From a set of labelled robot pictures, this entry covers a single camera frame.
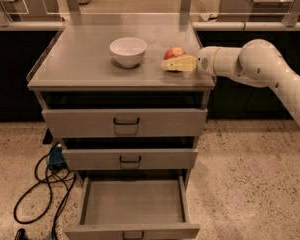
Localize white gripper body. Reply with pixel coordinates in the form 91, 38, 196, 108
196, 46, 219, 76

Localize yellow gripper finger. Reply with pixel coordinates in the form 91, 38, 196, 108
161, 55, 197, 72

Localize red apple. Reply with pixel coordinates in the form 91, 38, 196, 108
164, 46, 186, 60

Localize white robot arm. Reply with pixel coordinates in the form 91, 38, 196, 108
161, 39, 300, 127

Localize grey drawer cabinet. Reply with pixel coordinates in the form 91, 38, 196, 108
25, 13, 218, 240

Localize grey top drawer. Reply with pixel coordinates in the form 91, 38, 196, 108
43, 91, 207, 138

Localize grey drawer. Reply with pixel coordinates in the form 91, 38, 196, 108
64, 177, 200, 240
63, 137, 198, 170
43, 91, 207, 138

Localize grey middle drawer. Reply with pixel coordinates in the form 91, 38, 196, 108
63, 137, 198, 170

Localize grey bottom drawer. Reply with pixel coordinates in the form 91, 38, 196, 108
64, 177, 200, 240

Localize white ceramic bowl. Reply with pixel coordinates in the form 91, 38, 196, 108
109, 37, 147, 68

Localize background steel table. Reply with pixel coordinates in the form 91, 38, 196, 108
217, 0, 293, 22

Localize blue power box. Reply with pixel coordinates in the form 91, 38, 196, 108
48, 144, 65, 168

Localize black object bottom left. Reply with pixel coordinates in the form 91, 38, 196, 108
14, 228, 29, 240

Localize white counter rail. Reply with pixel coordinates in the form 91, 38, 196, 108
0, 21, 300, 31

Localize right glass panel post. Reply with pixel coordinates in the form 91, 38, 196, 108
179, 0, 194, 17

